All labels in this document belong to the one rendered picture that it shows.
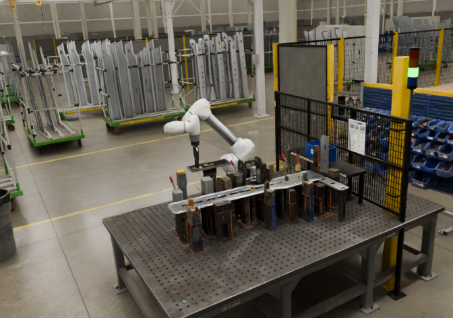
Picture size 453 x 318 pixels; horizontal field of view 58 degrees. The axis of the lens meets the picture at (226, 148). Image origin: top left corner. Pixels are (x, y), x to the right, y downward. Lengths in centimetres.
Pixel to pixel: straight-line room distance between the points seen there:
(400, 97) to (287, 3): 797
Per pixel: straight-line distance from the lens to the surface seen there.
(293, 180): 357
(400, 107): 347
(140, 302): 356
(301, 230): 341
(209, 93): 1136
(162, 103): 1056
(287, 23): 1114
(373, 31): 774
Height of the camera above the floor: 231
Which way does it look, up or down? 17 degrees down
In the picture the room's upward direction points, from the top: 3 degrees counter-clockwise
